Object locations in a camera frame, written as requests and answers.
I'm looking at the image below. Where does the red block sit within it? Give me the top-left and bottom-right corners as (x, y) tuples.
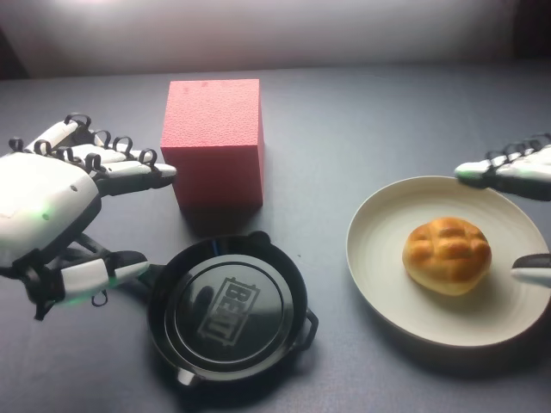
(159, 78), (264, 216)

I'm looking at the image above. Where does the golden bread bun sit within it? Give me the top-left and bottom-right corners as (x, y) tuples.
(402, 217), (493, 297)

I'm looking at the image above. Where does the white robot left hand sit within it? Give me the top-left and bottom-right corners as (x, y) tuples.
(0, 112), (178, 322)

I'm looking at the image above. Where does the grey table cloth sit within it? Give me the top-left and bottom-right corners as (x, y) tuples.
(0, 64), (551, 413)

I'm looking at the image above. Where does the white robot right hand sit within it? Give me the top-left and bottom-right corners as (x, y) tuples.
(454, 132), (551, 289)

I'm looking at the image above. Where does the cream round plate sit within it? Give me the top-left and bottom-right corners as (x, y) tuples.
(346, 175), (551, 348)

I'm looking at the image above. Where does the black frying pan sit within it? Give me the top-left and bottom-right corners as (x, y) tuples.
(124, 231), (320, 386)

